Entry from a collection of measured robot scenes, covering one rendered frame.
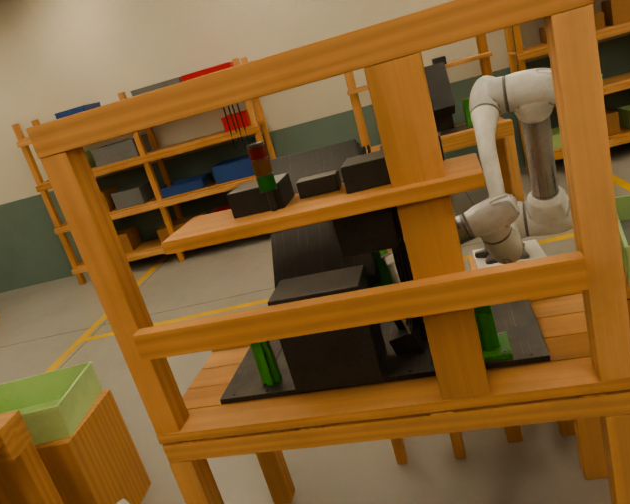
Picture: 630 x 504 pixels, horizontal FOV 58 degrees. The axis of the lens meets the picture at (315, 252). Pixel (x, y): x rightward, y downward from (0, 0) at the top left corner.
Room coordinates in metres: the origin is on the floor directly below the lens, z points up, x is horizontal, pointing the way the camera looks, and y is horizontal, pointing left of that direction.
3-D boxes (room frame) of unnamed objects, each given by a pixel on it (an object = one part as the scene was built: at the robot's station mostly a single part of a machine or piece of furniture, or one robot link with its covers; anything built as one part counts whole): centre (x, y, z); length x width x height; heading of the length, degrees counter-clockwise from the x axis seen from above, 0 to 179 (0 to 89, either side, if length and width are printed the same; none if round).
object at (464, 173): (1.60, -0.05, 1.52); 0.90 x 0.25 x 0.04; 74
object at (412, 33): (1.56, -0.04, 1.89); 1.50 x 0.09 x 0.09; 74
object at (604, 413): (1.85, -0.12, 0.44); 1.49 x 0.70 x 0.88; 74
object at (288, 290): (1.75, 0.02, 1.07); 0.30 x 0.18 x 0.34; 74
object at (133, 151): (7.47, 1.66, 1.10); 3.01 x 0.55 x 2.20; 79
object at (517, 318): (1.85, -0.12, 0.89); 1.10 x 0.42 x 0.02; 74
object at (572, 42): (1.56, -0.04, 1.36); 1.49 x 0.09 x 0.97; 74
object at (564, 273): (1.50, -0.02, 1.23); 1.30 x 0.05 x 0.09; 74
